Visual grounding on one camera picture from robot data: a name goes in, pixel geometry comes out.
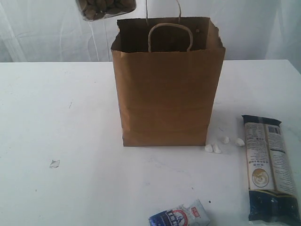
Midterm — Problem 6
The plastic nut jar yellow lid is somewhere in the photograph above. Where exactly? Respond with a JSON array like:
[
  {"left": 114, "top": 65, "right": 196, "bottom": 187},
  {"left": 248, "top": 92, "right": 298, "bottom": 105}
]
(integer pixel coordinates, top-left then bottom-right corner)
[{"left": 76, "top": 0, "right": 136, "bottom": 21}]

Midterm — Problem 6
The black beige noodle package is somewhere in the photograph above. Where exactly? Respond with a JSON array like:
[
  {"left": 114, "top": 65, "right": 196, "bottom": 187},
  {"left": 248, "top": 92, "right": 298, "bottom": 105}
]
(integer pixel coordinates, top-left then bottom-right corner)
[{"left": 242, "top": 115, "right": 301, "bottom": 226}]

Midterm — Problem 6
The brown paper bag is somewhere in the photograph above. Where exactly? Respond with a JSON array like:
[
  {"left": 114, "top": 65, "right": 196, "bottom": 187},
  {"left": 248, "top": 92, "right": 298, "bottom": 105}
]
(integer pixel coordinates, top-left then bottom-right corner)
[{"left": 110, "top": 0, "right": 226, "bottom": 147}]

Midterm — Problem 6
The small white pebble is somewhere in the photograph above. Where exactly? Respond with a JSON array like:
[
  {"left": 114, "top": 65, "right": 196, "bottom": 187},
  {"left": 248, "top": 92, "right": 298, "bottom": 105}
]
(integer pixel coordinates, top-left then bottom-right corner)
[
  {"left": 221, "top": 137, "right": 230, "bottom": 144},
  {"left": 212, "top": 144, "right": 222, "bottom": 153},
  {"left": 205, "top": 144, "right": 213, "bottom": 153},
  {"left": 235, "top": 138, "right": 245, "bottom": 147}
]

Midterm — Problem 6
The small clear plastic scrap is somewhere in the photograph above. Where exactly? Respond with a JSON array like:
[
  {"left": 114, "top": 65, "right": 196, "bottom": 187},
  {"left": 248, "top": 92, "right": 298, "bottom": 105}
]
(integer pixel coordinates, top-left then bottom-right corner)
[{"left": 49, "top": 160, "right": 60, "bottom": 169}]

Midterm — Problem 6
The blue white salt packet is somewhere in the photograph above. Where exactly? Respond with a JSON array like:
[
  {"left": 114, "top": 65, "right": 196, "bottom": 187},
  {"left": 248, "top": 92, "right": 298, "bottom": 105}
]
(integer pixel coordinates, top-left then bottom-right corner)
[{"left": 149, "top": 199, "right": 210, "bottom": 226}]

